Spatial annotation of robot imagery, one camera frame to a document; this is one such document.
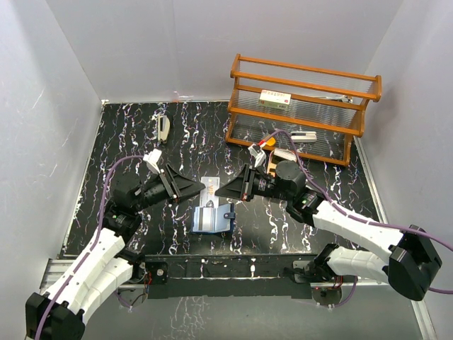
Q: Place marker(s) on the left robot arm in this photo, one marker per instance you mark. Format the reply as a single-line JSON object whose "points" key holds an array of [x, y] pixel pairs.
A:
{"points": [[64, 309]]}

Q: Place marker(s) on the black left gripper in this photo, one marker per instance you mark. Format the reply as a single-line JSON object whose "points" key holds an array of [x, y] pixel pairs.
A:
{"points": [[180, 186]]}

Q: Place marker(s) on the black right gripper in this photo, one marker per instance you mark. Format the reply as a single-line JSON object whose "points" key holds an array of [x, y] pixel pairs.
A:
{"points": [[241, 187]]}

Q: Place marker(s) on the aluminium front rail frame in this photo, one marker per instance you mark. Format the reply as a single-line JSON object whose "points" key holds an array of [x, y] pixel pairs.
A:
{"points": [[259, 275]]}

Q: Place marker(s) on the white small stapler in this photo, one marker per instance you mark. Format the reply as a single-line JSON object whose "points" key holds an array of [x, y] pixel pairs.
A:
{"points": [[303, 136]]}

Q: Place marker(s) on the white red small box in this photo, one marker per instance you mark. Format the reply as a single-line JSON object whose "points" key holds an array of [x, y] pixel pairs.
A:
{"points": [[274, 99]]}

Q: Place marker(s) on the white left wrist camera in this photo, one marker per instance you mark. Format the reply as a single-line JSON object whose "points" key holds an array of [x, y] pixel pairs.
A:
{"points": [[152, 160]]}

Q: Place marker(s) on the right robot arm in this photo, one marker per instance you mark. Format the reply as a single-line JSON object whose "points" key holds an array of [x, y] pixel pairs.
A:
{"points": [[405, 259]]}

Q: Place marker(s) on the stack of silver cards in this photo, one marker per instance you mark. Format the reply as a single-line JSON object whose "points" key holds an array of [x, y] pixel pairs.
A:
{"points": [[284, 154]]}

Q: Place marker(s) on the blue card holder wallet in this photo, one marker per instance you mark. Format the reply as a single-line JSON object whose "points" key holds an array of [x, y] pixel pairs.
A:
{"points": [[224, 220]]}

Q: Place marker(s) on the beige oval card tray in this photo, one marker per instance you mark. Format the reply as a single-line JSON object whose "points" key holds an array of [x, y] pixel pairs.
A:
{"points": [[272, 163]]}

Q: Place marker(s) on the white and black stapler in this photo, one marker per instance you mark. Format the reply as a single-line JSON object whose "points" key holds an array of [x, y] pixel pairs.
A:
{"points": [[163, 128]]}

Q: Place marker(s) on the yellow and grey tape measure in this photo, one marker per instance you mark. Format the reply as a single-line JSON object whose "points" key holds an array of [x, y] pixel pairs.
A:
{"points": [[270, 142]]}

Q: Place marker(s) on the white VIP card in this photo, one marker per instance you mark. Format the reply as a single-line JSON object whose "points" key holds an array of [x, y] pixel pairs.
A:
{"points": [[208, 199]]}

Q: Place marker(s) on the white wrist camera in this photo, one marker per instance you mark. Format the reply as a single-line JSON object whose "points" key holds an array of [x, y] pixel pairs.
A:
{"points": [[152, 160], [259, 156]]}

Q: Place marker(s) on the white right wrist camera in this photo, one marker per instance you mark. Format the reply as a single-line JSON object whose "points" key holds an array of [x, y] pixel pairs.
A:
{"points": [[259, 156]]}

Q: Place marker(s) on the orange wooden shelf rack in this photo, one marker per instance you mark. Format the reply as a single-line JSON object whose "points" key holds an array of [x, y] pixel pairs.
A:
{"points": [[328, 102]]}

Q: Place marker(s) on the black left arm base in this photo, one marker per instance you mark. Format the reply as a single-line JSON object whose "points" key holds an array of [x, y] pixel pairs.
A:
{"points": [[144, 276]]}

